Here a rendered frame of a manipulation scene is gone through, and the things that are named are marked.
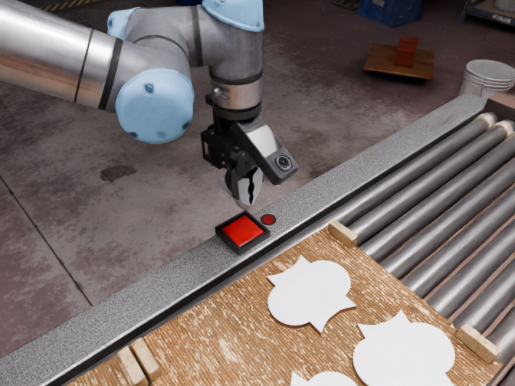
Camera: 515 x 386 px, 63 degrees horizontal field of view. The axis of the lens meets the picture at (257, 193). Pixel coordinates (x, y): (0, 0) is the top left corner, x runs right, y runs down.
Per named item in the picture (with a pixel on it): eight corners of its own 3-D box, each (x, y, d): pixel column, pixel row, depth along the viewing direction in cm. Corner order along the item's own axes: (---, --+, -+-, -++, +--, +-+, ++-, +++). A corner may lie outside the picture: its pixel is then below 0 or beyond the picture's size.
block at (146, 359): (132, 351, 61) (129, 341, 59) (144, 344, 61) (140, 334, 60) (151, 384, 57) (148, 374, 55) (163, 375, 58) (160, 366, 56)
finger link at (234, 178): (244, 186, 72) (243, 145, 66) (251, 191, 71) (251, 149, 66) (224, 200, 70) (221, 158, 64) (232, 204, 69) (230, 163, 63)
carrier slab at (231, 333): (131, 351, 62) (129, 345, 61) (328, 229, 81) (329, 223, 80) (281, 615, 42) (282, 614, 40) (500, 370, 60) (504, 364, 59)
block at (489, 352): (452, 335, 62) (457, 326, 61) (459, 328, 63) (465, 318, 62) (490, 367, 59) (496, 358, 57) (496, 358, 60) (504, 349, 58)
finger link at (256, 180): (239, 188, 79) (237, 148, 73) (263, 203, 76) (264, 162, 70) (227, 197, 77) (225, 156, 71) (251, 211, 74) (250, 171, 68)
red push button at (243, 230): (221, 233, 81) (220, 228, 80) (245, 219, 84) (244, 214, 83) (239, 251, 77) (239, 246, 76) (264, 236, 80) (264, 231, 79)
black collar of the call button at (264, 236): (214, 233, 81) (214, 227, 80) (245, 215, 85) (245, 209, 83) (238, 256, 77) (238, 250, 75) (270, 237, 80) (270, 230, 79)
